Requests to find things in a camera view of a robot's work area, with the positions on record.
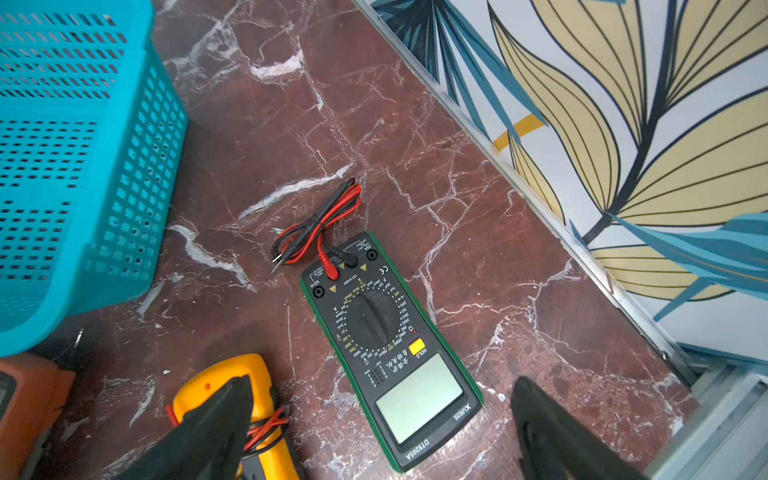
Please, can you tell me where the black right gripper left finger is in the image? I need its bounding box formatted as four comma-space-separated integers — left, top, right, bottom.
118, 376, 253, 479

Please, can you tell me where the teal plastic basket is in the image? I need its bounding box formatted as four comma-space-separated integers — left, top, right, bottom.
1, 1, 188, 356

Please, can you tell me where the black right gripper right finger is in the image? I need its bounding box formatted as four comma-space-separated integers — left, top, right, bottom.
511, 376, 645, 479

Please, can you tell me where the yellow multimeter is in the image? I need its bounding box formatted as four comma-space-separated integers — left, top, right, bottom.
165, 353, 305, 479

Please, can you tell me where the green multimeter near wall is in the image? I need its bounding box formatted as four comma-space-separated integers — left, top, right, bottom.
271, 178, 484, 473

